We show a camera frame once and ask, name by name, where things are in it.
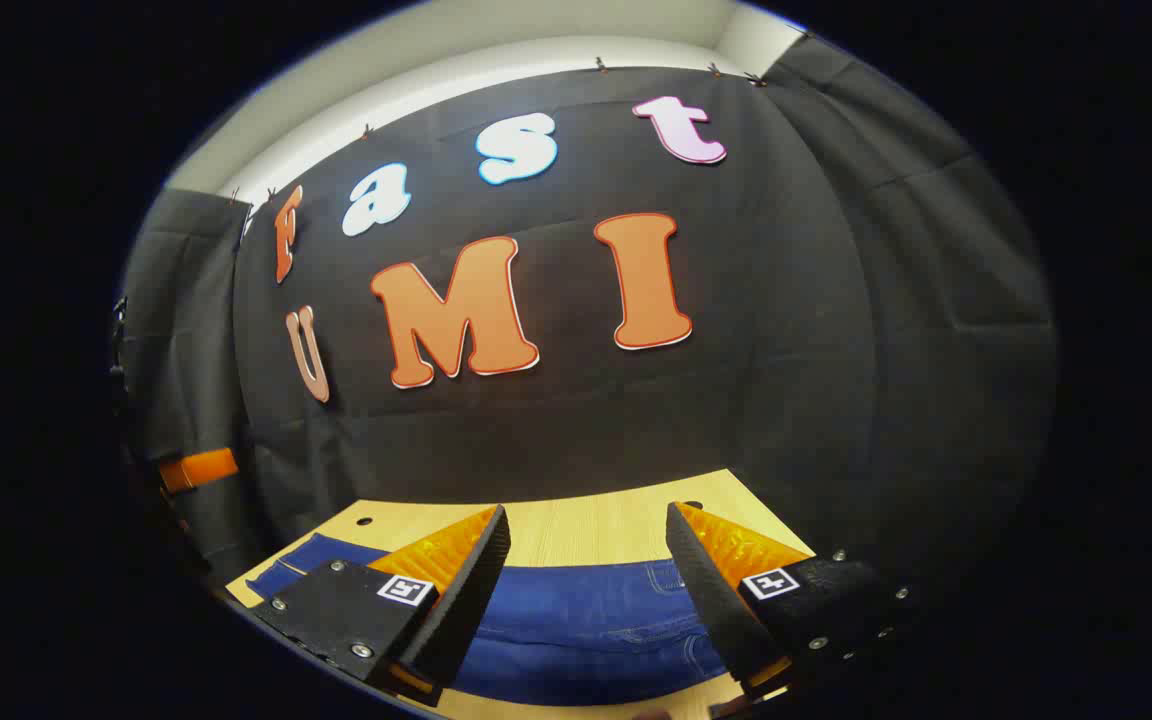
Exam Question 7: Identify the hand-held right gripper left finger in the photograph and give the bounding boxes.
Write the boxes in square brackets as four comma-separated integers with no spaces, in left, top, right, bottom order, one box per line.
[249,503,513,708]

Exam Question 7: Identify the blue denim jeans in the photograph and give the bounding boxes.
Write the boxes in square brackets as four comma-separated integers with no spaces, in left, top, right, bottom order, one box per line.
[244,533,737,708]

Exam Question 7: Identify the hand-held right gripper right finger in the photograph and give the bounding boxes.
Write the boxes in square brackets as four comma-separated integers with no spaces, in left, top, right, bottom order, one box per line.
[664,500,917,719]

